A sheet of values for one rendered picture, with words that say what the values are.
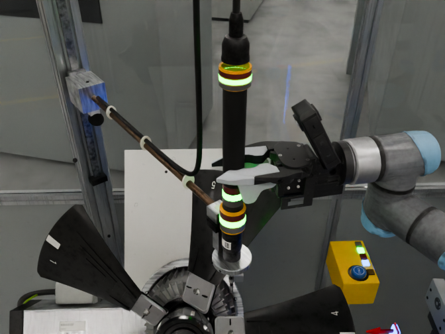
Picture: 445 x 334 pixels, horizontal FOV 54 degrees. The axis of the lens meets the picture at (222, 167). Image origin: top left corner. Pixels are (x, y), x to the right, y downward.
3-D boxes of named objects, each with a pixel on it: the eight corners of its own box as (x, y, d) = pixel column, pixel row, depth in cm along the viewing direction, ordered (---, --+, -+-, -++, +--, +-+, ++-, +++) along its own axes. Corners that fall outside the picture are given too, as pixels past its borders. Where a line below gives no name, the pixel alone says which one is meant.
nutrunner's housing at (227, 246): (216, 268, 79) (213, 11, 53) (233, 258, 81) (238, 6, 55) (229, 281, 77) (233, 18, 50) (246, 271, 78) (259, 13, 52)
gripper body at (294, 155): (277, 211, 68) (349, 201, 70) (281, 167, 63) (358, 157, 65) (263, 182, 74) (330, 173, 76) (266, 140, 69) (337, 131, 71)
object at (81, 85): (69, 102, 117) (62, 72, 112) (93, 95, 121) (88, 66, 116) (83, 116, 111) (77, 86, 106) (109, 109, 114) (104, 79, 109)
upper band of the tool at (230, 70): (212, 84, 58) (212, 63, 57) (237, 77, 60) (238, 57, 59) (232, 96, 55) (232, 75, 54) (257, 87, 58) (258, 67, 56)
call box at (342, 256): (324, 264, 134) (329, 240, 128) (356, 264, 134) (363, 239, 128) (337, 308, 121) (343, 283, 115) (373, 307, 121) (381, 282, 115)
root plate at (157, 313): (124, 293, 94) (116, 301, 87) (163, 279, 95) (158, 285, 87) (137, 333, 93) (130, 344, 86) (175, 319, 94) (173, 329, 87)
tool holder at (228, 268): (198, 250, 79) (196, 210, 74) (228, 234, 83) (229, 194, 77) (227, 282, 73) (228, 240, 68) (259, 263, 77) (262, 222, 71)
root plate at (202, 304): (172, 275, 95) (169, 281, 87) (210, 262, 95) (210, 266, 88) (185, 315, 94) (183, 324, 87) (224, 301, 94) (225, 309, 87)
